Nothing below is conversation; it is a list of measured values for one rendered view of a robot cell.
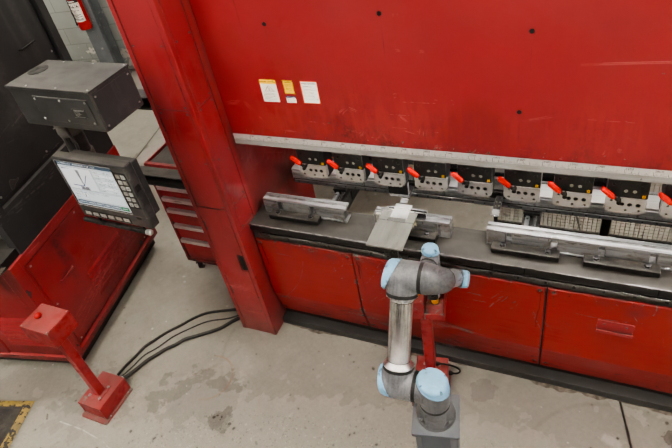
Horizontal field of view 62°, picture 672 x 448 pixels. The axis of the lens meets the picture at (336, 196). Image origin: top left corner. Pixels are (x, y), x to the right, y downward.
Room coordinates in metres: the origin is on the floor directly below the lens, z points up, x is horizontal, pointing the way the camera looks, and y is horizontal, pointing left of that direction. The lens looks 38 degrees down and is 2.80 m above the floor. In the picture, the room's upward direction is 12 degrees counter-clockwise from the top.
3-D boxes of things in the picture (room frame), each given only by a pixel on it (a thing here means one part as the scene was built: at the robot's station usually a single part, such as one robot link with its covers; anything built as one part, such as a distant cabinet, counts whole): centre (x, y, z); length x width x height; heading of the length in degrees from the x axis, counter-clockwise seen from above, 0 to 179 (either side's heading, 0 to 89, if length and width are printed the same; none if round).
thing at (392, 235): (1.99, -0.23, 1.00); 0.26 x 0.18 x 0.01; 150
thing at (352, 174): (2.23, -0.11, 1.26); 0.15 x 0.09 x 0.17; 60
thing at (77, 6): (6.90, 2.55, 1.04); 0.18 x 0.17 x 0.56; 73
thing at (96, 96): (2.32, 1.02, 1.53); 0.51 x 0.25 x 0.85; 59
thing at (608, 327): (1.47, -1.12, 0.59); 0.15 x 0.02 x 0.07; 60
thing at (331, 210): (2.39, 0.17, 0.92); 0.50 x 0.06 x 0.10; 60
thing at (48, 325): (2.08, 1.61, 0.41); 0.25 x 0.20 x 0.83; 150
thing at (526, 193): (1.83, -0.81, 1.26); 0.15 x 0.09 x 0.17; 60
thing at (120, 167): (2.22, 1.03, 1.42); 0.45 x 0.12 x 0.36; 59
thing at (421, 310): (1.76, -0.32, 0.75); 0.20 x 0.16 x 0.18; 70
